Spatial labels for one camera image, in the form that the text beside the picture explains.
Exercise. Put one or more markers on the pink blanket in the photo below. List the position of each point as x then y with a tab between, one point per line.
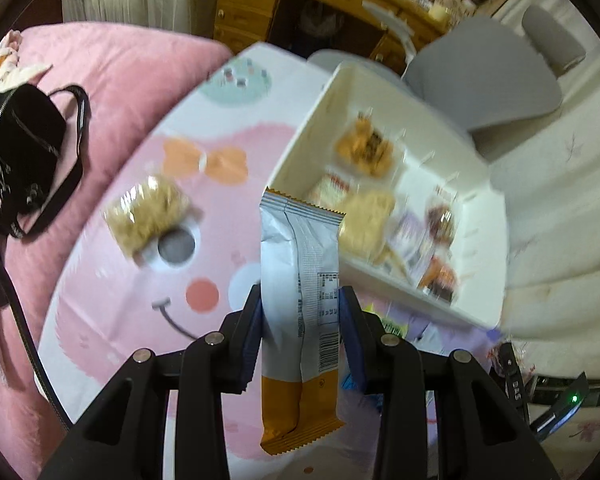
130	75

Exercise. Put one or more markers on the white red snack packet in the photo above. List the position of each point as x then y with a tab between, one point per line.
330	187

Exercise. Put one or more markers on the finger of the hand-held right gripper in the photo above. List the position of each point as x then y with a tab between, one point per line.
514	385

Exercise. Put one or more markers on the wooden desk with drawers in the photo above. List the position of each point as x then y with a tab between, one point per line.
260	5

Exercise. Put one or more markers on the blue snack packet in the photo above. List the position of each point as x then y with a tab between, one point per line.
365	395

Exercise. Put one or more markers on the orange wafer bar packet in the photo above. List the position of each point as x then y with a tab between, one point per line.
300	270

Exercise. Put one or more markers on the green snack packet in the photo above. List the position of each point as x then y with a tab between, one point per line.
394	325

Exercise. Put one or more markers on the crushed noodle snack packet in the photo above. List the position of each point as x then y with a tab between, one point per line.
145	215

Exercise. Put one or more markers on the grey office chair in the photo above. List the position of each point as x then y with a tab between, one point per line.
480	90

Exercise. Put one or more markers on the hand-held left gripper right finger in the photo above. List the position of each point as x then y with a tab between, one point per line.
351	340

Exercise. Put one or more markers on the orange brown pastry packet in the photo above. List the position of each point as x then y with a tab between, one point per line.
365	145

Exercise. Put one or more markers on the white purple snack packet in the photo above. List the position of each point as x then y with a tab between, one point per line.
410	240

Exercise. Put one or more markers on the black handbag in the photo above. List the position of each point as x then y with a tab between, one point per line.
22	150

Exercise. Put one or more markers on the round noodle snack packet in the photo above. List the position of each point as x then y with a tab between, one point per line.
367	220

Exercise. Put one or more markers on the white storage bin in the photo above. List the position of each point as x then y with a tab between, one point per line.
445	125

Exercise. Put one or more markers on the clear red-striped brown snack packet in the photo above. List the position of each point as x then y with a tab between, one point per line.
441	216

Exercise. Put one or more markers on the white orange plush toy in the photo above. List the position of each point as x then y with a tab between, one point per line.
7	67

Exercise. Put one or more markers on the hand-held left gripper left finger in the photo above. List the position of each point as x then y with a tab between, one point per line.
252	340

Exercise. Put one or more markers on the cream floral bedsheet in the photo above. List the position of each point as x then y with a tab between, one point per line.
555	240

